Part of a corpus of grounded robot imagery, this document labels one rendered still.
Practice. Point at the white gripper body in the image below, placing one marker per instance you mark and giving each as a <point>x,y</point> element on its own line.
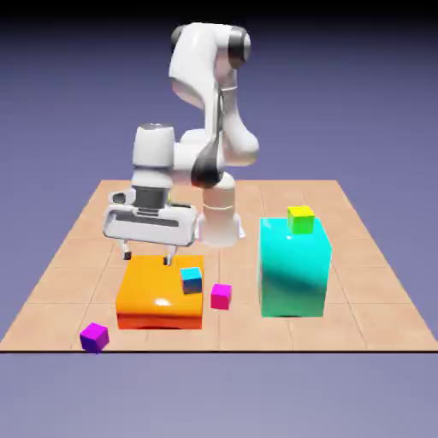
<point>150,226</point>

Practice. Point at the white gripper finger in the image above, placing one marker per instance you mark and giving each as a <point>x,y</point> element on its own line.
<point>170,256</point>
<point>126,249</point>

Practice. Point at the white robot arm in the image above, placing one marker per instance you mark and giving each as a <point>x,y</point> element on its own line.
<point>191,68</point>

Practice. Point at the small cyan cube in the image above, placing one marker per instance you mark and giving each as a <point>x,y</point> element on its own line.
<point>191,280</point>

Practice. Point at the small pink cube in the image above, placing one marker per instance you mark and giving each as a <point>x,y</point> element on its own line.
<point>220,297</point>

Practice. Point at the small purple cube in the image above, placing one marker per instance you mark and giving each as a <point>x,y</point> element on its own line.
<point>94,337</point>

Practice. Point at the small yellow-green cube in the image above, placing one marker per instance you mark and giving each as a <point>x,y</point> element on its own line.
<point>301,219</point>

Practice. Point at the large orange box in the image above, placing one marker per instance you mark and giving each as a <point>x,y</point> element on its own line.
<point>157,294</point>

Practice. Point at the large cyan box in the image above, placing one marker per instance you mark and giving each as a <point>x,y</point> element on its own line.
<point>294,267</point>

